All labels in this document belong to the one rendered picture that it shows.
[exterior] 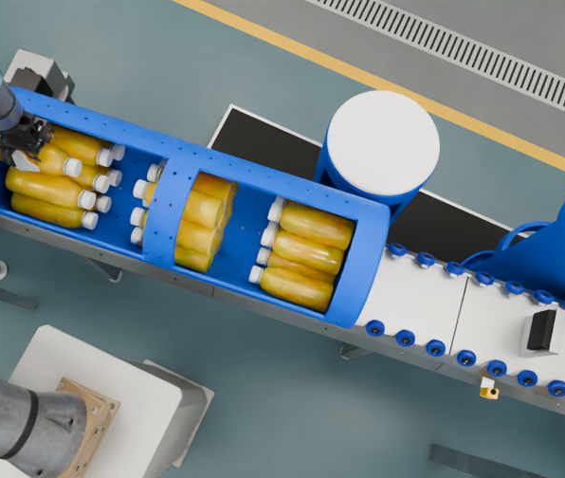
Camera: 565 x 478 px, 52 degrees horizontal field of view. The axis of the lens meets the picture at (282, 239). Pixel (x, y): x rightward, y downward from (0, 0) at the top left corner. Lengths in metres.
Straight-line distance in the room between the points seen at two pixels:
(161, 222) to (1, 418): 0.45
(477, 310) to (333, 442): 1.03
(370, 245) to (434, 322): 0.39
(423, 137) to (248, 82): 1.35
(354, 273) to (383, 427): 1.31
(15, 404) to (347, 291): 0.62
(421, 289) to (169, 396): 0.67
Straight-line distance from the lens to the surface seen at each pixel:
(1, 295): 2.22
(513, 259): 1.83
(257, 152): 2.37
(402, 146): 1.46
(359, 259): 1.15
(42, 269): 2.53
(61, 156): 1.32
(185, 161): 1.21
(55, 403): 1.10
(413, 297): 1.48
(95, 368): 1.22
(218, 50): 2.77
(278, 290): 1.29
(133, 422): 1.21
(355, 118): 1.47
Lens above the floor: 2.33
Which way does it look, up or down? 75 degrees down
